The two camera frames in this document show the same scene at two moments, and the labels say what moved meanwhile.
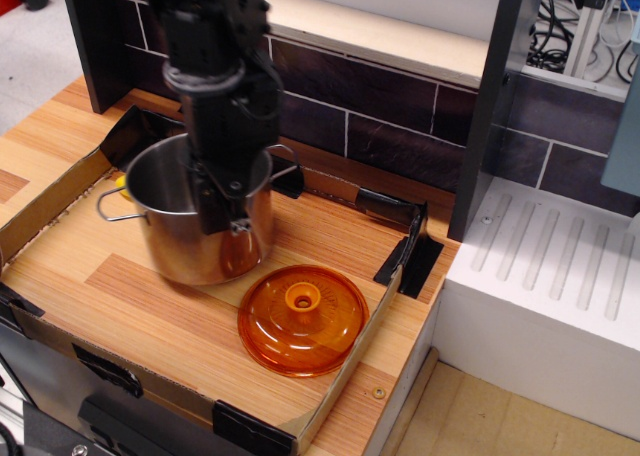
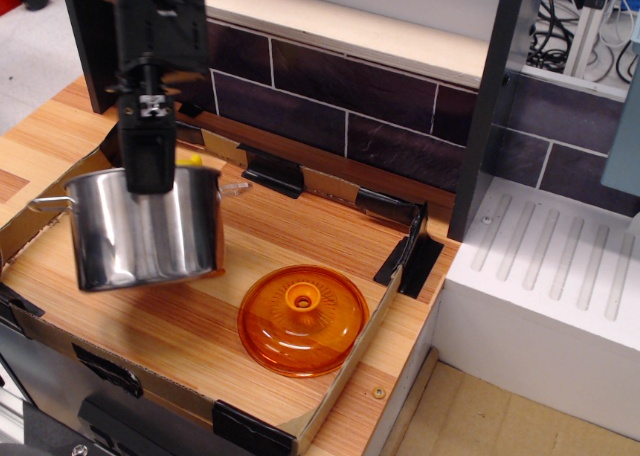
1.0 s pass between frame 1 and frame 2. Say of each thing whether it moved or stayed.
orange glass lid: stayed
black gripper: moved
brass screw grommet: stayed
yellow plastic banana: moved
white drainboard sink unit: stayed
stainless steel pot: moved
